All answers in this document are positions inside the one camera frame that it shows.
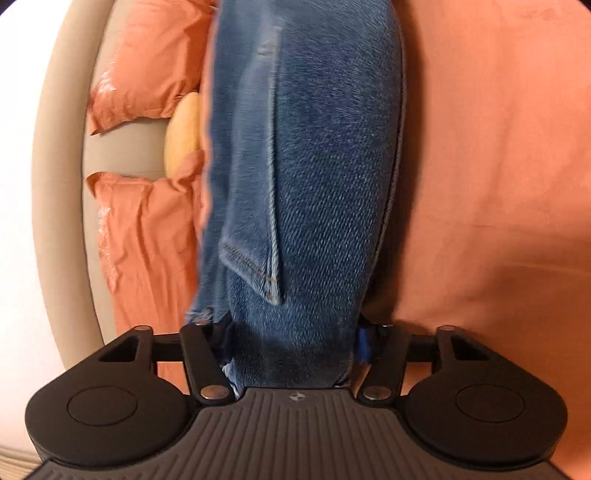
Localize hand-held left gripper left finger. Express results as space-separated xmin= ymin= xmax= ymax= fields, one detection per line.
xmin=98 ymin=322 xmax=233 ymax=403

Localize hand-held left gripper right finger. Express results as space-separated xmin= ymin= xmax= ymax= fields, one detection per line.
xmin=353 ymin=323 xmax=493 ymax=403

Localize blue denim pants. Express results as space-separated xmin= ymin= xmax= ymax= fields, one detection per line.
xmin=185 ymin=0 xmax=407 ymax=401

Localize orange pillow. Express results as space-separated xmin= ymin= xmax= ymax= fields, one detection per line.
xmin=88 ymin=0 xmax=219 ymax=137
xmin=87 ymin=150 xmax=209 ymax=335

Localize beige padded headboard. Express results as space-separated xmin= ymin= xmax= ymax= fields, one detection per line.
xmin=30 ymin=0 xmax=218 ymax=376

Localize orange bed sheet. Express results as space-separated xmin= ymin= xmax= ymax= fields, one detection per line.
xmin=110 ymin=0 xmax=591 ymax=402

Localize yellow pillow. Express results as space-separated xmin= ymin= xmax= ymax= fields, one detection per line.
xmin=164 ymin=91 xmax=202 ymax=177

